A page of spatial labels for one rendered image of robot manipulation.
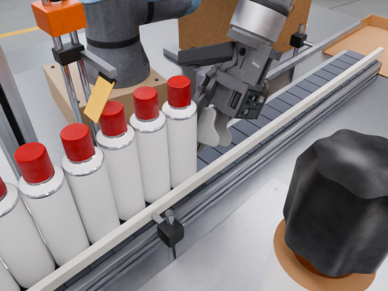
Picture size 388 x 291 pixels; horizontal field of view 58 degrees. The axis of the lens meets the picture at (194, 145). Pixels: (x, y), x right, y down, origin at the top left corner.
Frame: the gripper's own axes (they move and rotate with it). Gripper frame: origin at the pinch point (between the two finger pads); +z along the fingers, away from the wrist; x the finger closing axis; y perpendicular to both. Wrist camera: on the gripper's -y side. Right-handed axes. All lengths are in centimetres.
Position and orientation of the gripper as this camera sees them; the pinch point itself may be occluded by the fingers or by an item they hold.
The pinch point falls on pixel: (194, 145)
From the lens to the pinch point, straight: 60.9
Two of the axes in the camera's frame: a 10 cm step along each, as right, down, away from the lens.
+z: -3.6, 8.7, 3.3
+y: 6.8, 4.9, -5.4
